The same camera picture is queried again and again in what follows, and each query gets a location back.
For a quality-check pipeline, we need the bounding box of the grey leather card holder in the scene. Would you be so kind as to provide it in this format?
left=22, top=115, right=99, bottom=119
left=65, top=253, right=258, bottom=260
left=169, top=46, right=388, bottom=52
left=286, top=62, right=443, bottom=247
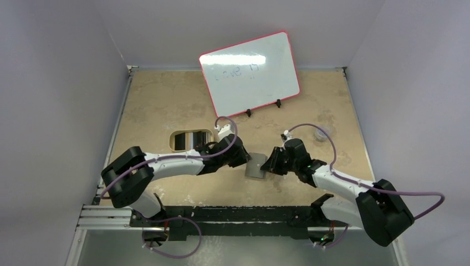
left=245, top=152, right=267, bottom=179

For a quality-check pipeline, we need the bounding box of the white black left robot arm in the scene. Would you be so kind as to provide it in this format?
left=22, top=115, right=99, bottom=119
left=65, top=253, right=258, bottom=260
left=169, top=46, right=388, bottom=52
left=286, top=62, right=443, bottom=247
left=101, top=134, right=251, bottom=227

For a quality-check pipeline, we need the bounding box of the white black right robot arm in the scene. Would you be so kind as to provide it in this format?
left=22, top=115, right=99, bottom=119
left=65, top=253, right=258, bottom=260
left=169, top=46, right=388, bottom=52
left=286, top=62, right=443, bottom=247
left=260, top=139, right=415, bottom=247

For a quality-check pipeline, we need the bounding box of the small clear plastic cup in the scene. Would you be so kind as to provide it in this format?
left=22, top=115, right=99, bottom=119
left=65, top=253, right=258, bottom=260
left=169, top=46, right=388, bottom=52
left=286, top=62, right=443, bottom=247
left=314, top=126, right=331, bottom=142

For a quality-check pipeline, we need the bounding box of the beige plastic tray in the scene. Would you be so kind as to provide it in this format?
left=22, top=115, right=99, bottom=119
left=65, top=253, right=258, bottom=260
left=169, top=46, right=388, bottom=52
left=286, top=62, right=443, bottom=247
left=169, top=129, right=214, bottom=152

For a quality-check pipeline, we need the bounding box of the red framed whiteboard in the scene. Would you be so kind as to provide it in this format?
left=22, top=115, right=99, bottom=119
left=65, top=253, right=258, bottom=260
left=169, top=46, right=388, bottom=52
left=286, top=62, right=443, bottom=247
left=199, top=31, right=301, bottom=116

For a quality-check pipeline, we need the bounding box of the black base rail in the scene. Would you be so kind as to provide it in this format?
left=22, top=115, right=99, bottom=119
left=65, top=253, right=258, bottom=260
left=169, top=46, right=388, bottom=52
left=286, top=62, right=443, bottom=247
left=130, top=194, right=344, bottom=245

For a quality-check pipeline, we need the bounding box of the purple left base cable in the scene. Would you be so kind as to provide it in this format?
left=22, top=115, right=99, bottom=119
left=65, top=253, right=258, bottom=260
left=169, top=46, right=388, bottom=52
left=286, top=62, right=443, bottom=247
left=141, top=216, right=203, bottom=259

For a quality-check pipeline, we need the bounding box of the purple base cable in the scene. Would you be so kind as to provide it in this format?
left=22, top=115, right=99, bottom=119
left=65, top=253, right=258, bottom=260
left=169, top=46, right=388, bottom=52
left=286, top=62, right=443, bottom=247
left=314, top=224, right=350, bottom=251
left=141, top=216, right=203, bottom=259

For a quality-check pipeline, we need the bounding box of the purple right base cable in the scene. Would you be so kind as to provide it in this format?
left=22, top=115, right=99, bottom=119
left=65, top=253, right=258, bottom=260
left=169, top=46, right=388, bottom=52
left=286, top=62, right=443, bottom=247
left=314, top=224, right=350, bottom=251

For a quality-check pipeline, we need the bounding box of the aluminium frame rail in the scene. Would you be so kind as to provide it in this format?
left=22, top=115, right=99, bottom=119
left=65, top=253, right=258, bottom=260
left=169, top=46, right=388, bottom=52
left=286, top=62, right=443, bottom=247
left=79, top=206, right=345, bottom=231

